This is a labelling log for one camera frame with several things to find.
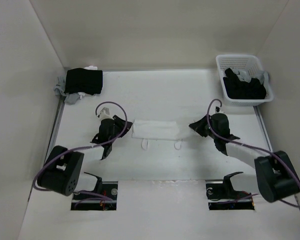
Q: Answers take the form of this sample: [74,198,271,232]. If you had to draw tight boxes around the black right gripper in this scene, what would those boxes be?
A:
[188,114,218,140]

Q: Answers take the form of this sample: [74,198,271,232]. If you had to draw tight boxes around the white tank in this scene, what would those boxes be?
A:
[131,119,183,150]
[84,65,98,71]

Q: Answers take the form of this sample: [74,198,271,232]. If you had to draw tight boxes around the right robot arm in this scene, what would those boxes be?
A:
[189,113,300,203]

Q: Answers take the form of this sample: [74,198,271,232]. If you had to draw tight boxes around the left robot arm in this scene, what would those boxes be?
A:
[33,113,133,200]

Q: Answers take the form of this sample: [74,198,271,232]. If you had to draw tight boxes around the black tank tops in basket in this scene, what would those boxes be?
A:
[223,68,267,100]

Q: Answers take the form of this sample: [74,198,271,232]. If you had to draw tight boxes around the grey tank top under stack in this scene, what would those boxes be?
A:
[53,76,82,105]

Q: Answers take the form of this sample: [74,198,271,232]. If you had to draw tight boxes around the grey tank top in basket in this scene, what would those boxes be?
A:
[231,68,269,85]

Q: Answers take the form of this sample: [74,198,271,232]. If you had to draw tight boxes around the folded black tank top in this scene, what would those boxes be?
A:
[65,68,103,95]

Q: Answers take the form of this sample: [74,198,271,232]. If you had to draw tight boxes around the white tank top in stack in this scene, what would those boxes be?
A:
[84,65,98,71]

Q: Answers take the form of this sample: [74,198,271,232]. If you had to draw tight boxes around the white plastic basket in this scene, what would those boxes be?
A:
[215,54,274,107]

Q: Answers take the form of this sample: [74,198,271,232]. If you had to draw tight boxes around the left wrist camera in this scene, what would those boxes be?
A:
[97,107,113,121]

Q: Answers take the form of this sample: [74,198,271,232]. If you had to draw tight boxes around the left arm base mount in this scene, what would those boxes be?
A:
[70,172,119,211]

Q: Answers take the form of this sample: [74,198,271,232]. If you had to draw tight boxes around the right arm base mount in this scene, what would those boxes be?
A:
[205,171,255,211]

